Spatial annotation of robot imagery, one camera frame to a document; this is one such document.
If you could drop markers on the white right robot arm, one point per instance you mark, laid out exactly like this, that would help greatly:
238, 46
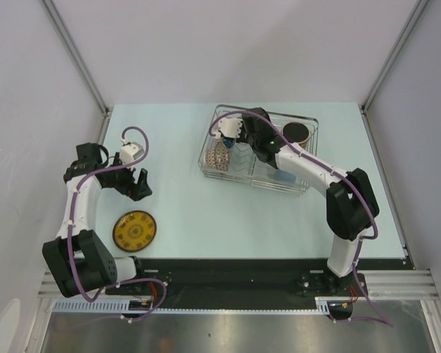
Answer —
351, 206

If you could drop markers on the yellow round plate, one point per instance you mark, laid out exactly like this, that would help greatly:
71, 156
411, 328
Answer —
134, 231

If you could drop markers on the light blue cup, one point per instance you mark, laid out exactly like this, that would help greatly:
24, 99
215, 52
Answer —
284, 176

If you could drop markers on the blue triangle pattern bowl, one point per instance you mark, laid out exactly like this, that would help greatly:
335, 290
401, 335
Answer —
228, 142

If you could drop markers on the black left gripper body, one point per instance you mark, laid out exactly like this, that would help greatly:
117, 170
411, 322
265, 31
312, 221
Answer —
120, 180

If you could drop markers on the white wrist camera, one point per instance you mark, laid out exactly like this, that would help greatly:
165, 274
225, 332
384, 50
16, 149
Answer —
229, 128
130, 151

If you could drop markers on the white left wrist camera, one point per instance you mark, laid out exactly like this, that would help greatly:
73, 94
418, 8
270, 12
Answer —
130, 151

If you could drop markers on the metal wire dish rack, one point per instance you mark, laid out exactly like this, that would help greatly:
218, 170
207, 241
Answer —
246, 168

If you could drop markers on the red black skull mug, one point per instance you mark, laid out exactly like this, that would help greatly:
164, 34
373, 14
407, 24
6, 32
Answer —
296, 132

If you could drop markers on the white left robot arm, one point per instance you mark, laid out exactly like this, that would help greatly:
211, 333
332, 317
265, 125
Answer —
77, 258

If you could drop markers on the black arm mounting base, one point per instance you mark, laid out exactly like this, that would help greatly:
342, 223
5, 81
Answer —
290, 284

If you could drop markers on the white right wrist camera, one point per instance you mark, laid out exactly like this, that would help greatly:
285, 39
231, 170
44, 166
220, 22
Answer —
229, 128

